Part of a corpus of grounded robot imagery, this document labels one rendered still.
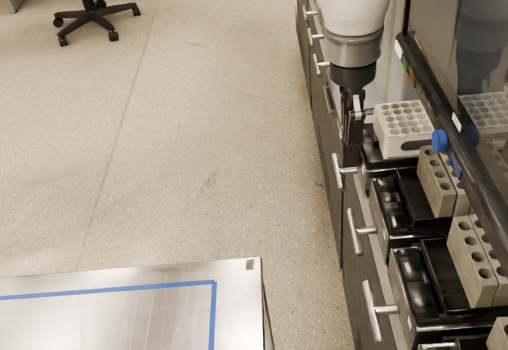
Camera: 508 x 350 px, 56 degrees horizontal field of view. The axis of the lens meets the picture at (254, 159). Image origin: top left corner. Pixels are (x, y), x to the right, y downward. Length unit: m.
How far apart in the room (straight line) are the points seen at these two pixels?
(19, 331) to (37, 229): 1.40
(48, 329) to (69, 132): 1.92
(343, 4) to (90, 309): 0.56
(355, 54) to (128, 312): 0.50
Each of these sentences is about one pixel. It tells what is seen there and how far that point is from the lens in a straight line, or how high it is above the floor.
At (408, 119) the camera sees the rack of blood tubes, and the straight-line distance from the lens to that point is 0.90.
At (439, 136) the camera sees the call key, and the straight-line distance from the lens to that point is 0.67.
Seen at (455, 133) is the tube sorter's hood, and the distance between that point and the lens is 0.67.
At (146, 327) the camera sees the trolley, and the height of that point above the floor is 0.82.
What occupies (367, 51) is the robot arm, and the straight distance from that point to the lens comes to 0.76.
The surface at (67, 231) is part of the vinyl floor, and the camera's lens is 2.09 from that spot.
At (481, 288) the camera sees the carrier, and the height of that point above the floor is 0.88.
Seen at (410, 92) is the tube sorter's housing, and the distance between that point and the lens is 0.97.
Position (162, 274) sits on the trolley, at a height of 0.82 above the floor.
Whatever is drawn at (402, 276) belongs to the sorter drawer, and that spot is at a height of 0.80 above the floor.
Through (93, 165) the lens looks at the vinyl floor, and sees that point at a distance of 2.34.
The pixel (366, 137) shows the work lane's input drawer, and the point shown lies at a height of 0.82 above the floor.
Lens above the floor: 1.41
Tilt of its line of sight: 42 degrees down
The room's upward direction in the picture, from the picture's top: 8 degrees counter-clockwise
